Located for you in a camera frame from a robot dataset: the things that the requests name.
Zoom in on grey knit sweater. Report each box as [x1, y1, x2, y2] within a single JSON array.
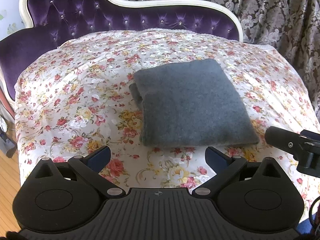
[[129, 59, 259, 147]]

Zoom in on floral bed sheet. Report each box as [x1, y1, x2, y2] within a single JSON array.
[[13, 28, 317, 221]]

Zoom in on grey damask curtain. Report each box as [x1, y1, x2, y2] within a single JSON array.
[[102, 0, 320, 123]]

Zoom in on purple tufted white-framed headboard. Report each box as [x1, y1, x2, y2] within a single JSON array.
[[1, 0, 244, 100]]

